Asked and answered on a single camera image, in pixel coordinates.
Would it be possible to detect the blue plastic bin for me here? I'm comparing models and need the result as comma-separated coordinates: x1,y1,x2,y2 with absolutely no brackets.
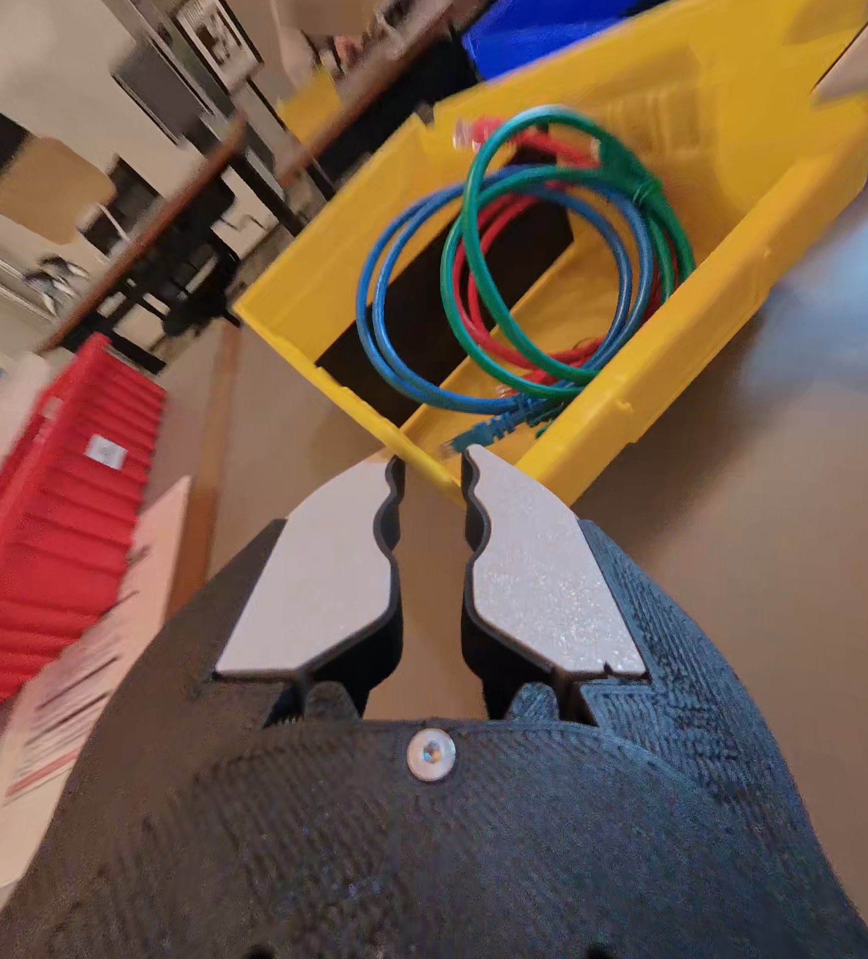
462,0,669,79

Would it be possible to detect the red plastic bin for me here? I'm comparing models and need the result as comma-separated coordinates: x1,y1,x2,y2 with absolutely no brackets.
0,333,171,734

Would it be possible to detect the small yellow bin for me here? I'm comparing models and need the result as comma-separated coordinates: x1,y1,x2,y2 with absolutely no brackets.
277,67,345,147

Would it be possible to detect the blue ethernet cable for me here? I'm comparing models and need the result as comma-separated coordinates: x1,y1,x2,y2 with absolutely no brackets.
355,163,656,458

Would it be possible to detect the wooden top desk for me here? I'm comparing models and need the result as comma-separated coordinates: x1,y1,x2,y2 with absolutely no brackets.
35,112,308,376
277,0,495,233

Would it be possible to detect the large yellow plastic bin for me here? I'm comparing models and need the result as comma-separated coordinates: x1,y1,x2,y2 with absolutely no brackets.
232,0,868,509

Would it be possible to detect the light wooden chair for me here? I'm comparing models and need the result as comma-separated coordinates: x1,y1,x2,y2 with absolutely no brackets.
0,135,116,244

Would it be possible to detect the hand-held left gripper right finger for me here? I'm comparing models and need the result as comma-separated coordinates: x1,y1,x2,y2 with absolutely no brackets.
460,444,648,719

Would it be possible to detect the white paper with red print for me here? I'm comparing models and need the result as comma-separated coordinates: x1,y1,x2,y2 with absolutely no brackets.
0,476,194,911

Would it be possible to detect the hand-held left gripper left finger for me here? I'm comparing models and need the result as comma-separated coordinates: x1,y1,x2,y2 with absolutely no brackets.
214,457,407,716

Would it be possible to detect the green ethernet cable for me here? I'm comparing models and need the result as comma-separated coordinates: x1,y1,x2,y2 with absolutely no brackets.
440,105,697,439

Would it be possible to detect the red ethernet cable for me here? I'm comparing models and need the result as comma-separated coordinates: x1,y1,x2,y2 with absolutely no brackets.
451,114,678,387

